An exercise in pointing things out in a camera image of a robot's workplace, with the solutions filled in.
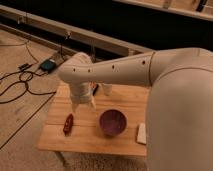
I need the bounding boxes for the wooden table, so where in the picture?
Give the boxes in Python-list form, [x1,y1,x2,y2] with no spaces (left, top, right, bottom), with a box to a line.
[37,82,149,156]

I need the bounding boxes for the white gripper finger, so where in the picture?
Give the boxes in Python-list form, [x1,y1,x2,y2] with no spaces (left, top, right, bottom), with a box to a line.
[88,98,96,109]
[72,102,79,112]

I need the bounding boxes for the small black connector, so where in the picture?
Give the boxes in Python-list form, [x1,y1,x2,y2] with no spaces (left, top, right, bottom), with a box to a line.
[18,63,32,71]

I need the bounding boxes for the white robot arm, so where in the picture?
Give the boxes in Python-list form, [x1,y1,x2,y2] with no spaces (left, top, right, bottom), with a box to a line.
[59,48,213,171]

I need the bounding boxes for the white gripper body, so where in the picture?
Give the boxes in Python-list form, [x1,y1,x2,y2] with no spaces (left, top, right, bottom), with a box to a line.
[69,82,92,104]

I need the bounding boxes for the purple bowl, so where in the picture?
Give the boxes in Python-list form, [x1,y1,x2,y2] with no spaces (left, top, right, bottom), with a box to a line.
[99,109,127,136]

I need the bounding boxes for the black floor cable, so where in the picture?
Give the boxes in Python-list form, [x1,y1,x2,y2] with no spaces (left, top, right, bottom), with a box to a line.
[0,39,58,105]

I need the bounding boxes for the blue power adapter box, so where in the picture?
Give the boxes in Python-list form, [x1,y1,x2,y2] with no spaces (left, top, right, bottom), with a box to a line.
[39,59,56,73]

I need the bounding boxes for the white sponge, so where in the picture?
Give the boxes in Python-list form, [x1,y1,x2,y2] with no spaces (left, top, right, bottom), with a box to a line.
[136,123,146,144]

